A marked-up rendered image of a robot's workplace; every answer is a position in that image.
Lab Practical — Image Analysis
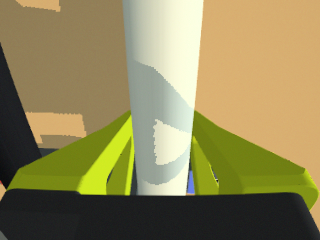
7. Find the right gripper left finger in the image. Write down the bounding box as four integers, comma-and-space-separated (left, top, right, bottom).
6, 110, 134, 195

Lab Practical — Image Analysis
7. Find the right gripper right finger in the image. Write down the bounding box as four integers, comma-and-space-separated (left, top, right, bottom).
190, 110, 319, 211

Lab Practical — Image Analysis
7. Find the white tube with red ends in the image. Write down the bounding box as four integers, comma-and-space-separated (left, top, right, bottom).
122, 0, 203, 195

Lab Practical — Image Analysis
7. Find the black metal bar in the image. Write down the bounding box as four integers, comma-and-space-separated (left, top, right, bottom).
0, 43, 42, 190

